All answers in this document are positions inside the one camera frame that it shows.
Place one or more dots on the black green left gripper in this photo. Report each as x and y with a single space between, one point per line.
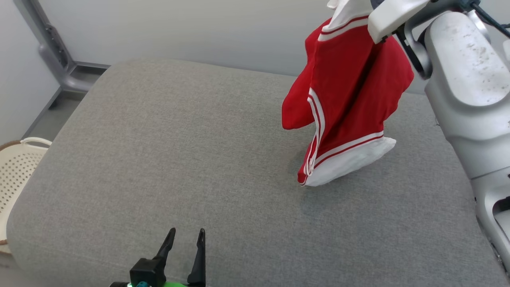
147 273

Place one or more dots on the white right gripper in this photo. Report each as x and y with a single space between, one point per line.
390 18

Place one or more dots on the red white striped jersey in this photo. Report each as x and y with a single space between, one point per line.
350 79

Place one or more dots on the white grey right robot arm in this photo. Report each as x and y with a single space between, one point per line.
470 91

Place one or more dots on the cream perforated laundry basket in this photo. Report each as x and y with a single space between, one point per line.
16 171

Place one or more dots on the grey metal frame post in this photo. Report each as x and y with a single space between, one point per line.
53 44

